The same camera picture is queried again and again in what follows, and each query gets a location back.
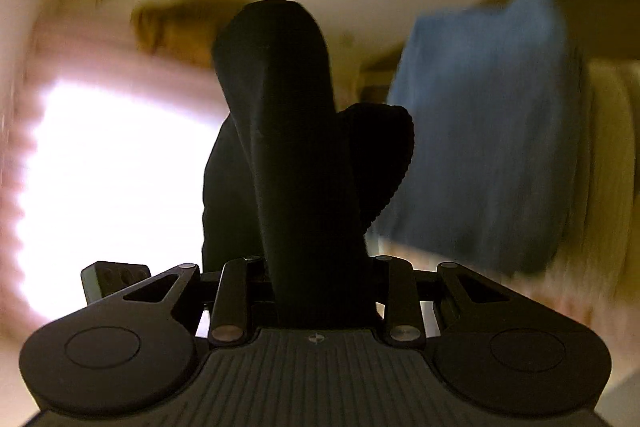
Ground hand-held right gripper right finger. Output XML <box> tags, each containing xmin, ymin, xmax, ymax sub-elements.
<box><xmin>371</xmin><ymin>256</ymin><xmax>508</xmax><ymax>345</ymax></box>

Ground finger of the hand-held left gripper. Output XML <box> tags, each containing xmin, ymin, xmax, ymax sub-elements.
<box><xmin>80</xmin><ymin>260</ymin><xmax>152</xmax><ymax>306</ymax></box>

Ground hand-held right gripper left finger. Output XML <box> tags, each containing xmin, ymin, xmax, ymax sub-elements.
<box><xmin>121</xmin><ymin>257</ymin><xmax>272</xmax><ymax>348</ymax></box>

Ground black garment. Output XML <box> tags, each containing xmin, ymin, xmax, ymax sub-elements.
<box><xmin>201</xmin><ymin>0</ymin><xmax>417</xmax><ymax>329</ymax></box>

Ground pink curtain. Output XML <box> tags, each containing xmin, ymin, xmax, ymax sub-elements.
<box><xmin>0</xmin><ymin>0</ymin><xmax>232</xmax><ymax>348</ymax></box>

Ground checkered pastel quilt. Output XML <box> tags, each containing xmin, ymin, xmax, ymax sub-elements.
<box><xmin>370</xmin><ymin>237</ymin><xmax>626</xmax><ymax>348</ymax></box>

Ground grey checked pillow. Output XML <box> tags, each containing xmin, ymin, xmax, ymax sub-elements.
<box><xmin>387</xmin><ymin>0</ymin><xmax>584</xmax><ymax>279</ymax></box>

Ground brown wooden fixture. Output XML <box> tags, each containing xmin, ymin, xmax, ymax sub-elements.
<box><xmin>131</xmin><ymin>0</ymin><xmax>222</xmax><ymax>68</ymax></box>

